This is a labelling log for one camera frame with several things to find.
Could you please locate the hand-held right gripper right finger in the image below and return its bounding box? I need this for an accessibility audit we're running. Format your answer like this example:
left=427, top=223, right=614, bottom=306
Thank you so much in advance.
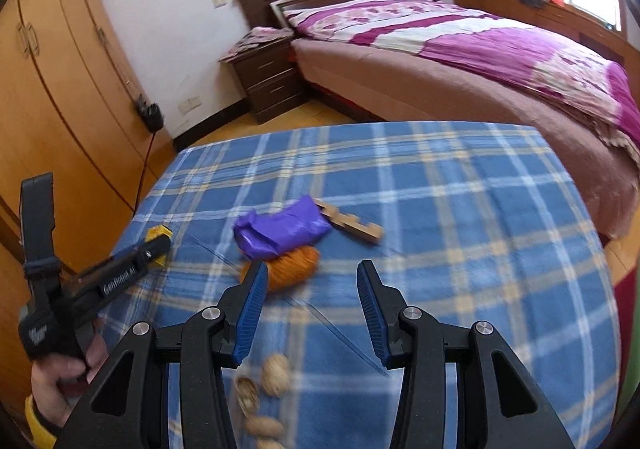
left=356, top=260, right=576, bottom=449

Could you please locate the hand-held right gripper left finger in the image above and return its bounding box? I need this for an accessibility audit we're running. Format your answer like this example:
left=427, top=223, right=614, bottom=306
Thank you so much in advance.
left=54, top=260, right=269, bottom=449

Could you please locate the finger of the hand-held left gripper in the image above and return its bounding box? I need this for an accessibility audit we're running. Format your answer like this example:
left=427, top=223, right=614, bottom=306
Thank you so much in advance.
left=62, top=234, right=172, bottom=320

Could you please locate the yellow block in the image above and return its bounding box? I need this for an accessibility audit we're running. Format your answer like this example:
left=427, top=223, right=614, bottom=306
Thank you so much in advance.
left=142, top=224, right=174, bottom=267

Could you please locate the orange foam net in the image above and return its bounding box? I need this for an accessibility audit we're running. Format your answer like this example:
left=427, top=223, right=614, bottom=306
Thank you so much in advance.
left=240, top=245, right=321, bottom=292

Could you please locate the purple plastic bag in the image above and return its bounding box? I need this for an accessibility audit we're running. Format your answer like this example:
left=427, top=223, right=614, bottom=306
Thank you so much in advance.
left=232, top=195, right=333, bottom=262

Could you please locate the red bucket with green rim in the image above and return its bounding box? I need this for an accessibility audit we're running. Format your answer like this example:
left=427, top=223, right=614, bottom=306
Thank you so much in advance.
left=612, top=269, right=640, bottom=430

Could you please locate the person's left forearm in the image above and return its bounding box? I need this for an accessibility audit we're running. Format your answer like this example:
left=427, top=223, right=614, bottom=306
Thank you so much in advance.
left=25, top=394, right=59, bottom=448

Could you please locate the person's left hand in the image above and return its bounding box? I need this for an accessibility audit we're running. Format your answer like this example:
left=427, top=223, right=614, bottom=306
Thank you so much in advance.
left=31, top=321, right=108, bottom=430

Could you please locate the whole walnut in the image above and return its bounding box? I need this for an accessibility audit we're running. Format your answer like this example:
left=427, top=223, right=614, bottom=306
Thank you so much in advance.
left=262, top=354, right=292, bottom=397

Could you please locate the notched wooden block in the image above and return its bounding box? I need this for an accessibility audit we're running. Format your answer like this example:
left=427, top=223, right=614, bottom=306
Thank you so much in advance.
left=312, top=198, right=385, bottom=247

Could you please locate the blue plaid tablecloth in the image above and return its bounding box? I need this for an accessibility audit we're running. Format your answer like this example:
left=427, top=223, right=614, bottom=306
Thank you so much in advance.
left=97, top=121, right=623, bottom=449

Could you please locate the wooden wardrobe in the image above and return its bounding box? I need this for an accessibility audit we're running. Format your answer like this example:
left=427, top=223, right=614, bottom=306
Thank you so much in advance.
left=0, top=0, right=176, bottom=380

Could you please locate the black power adapter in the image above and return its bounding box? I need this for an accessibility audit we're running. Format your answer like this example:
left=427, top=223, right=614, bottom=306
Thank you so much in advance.
left=134, top=99, right=165, bottom=132

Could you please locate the bed with purple quilt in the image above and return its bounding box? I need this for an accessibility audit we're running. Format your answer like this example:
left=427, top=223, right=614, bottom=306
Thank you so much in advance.
left=290, top=38, right=621, bottom=240

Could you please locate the dark wooden nightstand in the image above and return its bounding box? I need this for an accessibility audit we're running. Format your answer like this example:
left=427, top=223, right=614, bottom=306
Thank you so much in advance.
left=225, top=36, right=308, bottom=124

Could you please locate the pink patterned cloth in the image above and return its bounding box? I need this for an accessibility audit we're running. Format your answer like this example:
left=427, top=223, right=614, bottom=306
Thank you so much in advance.
left=217, top=26, right=296, bottom=64

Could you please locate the purple floral quilt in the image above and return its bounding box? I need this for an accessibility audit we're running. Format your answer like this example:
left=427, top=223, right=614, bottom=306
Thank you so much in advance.
left=280, top=0, right=640, bottom=144

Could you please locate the long wooden sideboard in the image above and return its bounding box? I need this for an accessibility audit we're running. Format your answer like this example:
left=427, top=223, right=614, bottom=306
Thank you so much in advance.
left=450, top=0, right=640, bottom=64

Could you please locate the black power cable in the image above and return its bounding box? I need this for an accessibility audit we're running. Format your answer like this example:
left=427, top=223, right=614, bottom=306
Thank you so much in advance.
left=132, top=129, right=157, bottom=214

